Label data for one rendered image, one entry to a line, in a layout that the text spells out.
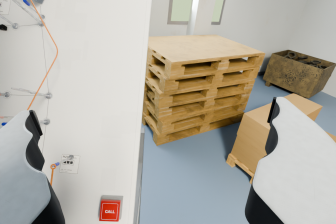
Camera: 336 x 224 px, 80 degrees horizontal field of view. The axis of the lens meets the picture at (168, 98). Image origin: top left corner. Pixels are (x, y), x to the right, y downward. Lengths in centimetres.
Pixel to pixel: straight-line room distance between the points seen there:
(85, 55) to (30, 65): 15
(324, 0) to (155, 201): 471
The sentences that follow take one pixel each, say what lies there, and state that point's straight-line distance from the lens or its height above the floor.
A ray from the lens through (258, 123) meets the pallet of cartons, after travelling 199.
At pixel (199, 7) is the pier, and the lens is 314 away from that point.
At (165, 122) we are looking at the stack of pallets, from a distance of 218.
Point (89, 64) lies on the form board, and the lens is 64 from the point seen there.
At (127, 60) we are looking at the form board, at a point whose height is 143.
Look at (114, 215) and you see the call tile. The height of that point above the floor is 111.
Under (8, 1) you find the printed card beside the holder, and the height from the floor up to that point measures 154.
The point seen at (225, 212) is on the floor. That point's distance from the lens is 203.
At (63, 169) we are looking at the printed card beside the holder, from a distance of 65.
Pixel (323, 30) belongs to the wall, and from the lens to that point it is 522.
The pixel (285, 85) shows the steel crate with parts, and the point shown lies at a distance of 445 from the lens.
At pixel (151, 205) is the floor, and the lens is 193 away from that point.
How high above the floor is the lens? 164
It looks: 30 degrees down
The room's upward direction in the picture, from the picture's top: 7 degrees clockwise
